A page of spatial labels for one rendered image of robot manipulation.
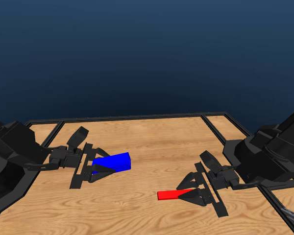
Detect blue hollow socket block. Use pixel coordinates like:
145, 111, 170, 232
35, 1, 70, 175
92, 152, 132, 175

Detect thin red peg bar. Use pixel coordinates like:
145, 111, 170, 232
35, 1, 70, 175
157, 189, 194, 201

